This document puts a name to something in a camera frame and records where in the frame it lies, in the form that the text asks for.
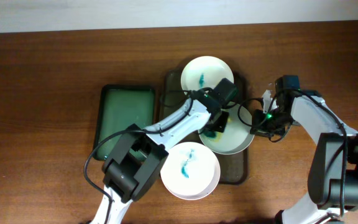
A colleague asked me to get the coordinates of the grey-white plate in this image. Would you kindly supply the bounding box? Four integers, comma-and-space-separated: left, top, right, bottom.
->
200, 105, 254, 155

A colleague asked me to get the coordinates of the green and yellow sponge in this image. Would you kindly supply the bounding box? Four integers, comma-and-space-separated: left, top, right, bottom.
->
201, 130, 222, 141

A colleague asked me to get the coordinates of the white plate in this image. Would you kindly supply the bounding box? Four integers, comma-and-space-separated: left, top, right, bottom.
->
160, 142, 221, 200
180, 56, 234, 91

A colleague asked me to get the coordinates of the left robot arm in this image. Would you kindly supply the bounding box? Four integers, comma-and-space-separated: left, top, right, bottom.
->
86, 78, 238, 223

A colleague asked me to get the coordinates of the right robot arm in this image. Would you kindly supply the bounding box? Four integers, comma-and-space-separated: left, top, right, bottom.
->
250, 75, 358, 224

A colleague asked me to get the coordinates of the large brown serving tray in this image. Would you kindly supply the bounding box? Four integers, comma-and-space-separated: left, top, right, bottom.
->
158, 69, 249, 185

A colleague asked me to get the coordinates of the small green water tray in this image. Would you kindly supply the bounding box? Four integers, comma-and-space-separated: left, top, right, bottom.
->
93, 84, 155, 147

